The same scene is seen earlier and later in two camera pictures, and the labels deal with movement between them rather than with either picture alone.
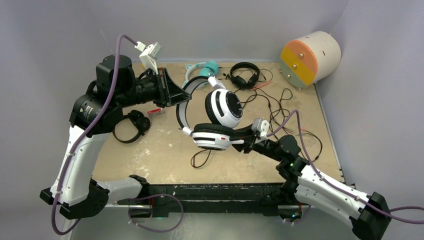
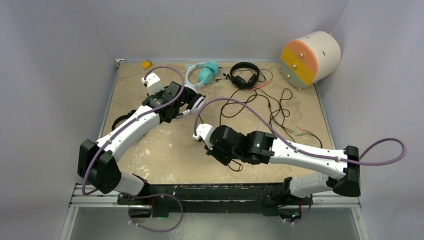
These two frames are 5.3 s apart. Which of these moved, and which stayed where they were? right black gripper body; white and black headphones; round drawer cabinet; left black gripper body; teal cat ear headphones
Moved: white and black headphones; right black gripper body; left black gripper body
Stayed: teal cat ear headphones; round drawer cabinet
